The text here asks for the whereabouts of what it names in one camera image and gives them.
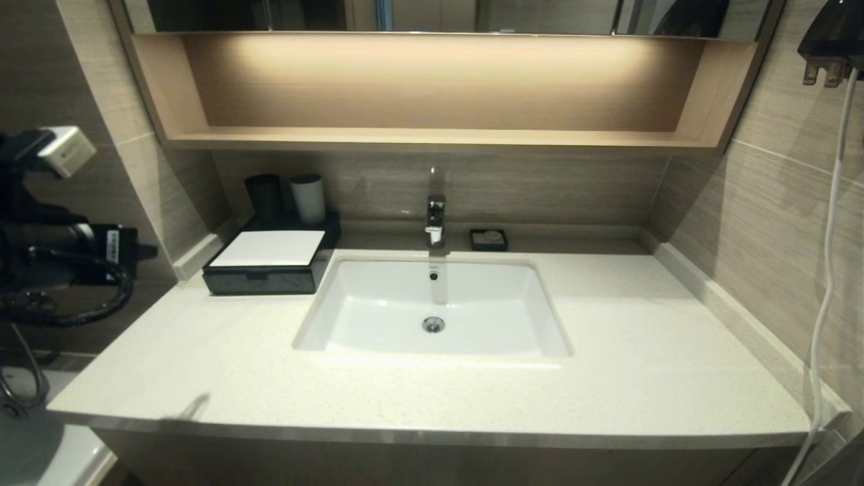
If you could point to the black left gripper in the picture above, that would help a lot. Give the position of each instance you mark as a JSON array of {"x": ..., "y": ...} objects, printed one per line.
[{"x": 101, "y": 246}]

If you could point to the black box drawer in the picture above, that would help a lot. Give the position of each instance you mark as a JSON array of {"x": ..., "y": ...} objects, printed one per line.
[{"x": 283, "y": 281}]

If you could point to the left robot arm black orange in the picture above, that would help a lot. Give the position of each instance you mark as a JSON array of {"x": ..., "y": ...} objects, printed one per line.
[{"x": 20, "y": 233}]

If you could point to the black box white lid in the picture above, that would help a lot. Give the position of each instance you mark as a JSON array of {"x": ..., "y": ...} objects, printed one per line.
[{"x": 270, "y": 248}]

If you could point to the black cup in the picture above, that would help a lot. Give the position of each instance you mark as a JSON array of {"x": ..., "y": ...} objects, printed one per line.
[{"x": 264, "y": 197}]

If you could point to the grey white cup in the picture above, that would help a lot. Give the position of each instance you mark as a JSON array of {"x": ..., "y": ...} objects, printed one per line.
[{"x": 308, "y": 200}]

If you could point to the white bathtub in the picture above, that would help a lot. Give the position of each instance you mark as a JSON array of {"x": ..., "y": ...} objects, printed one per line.
[{"x": 47, "y": 452}]

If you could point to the white sink basin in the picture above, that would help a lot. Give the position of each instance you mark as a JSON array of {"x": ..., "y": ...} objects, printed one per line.
[{"x": 378, "y": 317}]

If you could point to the chrome faucet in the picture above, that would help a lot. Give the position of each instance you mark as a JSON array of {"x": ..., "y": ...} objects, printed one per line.
[{"x": 436, "y": 211}]

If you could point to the chrome sink drain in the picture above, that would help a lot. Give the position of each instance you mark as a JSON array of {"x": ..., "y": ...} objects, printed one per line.
[{"x": 433, "y": 325}]

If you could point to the black soap dish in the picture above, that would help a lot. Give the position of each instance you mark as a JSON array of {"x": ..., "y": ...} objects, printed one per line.
[{"x": 474, "y": 247}]

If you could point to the round soap bar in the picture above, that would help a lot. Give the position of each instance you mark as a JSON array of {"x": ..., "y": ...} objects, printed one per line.
[{"x": 489, "y": 236}]

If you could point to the mirror cabinet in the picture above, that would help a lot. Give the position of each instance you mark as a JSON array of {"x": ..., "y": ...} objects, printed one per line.
[{"x": 540, "y": 15}]

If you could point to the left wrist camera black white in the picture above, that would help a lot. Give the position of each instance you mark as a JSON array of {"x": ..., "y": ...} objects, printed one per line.
[{"x": 67, "y": 152}]

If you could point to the wooden wall shelf niche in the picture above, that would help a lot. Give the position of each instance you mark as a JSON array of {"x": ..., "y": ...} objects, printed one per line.
[{"x": 432, "y": 138}]

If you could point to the black wall hair dryer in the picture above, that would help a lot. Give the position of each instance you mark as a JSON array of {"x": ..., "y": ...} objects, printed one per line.
[{"x": 837, "y": 34}]

